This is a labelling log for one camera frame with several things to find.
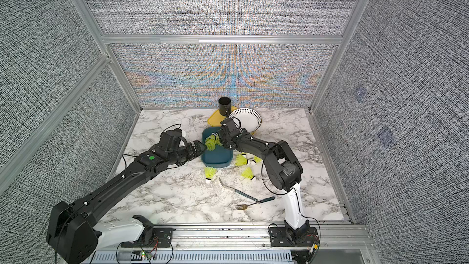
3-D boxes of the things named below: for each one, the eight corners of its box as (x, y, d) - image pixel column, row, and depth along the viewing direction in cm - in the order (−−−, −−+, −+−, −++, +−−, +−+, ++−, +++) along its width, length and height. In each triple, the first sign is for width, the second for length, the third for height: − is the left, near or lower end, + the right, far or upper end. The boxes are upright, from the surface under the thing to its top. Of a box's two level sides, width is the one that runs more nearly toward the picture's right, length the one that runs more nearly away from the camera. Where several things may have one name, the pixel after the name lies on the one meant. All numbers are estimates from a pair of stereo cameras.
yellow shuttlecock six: (242, 175, 92) (242, 172, 89) (247, 170, 94) (248, 166, 91) (251, 184, 89) (252, 181, 86) (257, 178, 91) (258, 175, 88)
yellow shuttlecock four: (201, 181, 91) (199, 176, 87) (207, 169, 95) (206, 164, 91) (209, 184, 90) (208, 180, 86) (215, 172, 94) (215, 167, 90)
